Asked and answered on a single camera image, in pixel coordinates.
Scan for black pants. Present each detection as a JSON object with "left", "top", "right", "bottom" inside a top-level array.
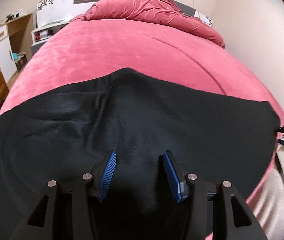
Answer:
[{"left": 0, "top": 68, "right": 280, "bottom": 239}]

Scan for pink bed cover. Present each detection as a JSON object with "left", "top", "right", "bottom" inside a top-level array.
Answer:
[{"left": 0, "top": 20, "right": 284, "bottom": 210}]

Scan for wooden white cabinet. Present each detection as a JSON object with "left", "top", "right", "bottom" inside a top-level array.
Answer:
[{"left": 0, "top": 14, "right": 33, "bottom": 82}]

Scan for white bedside table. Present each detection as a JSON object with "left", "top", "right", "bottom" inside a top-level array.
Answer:
[{"left": 31, "top": 0, "right": 74, "bottom": 55}]

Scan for red quilt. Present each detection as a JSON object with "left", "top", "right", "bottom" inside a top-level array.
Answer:
[{"left": 82, "top": 0, "right": 225, "bottom": 48}]

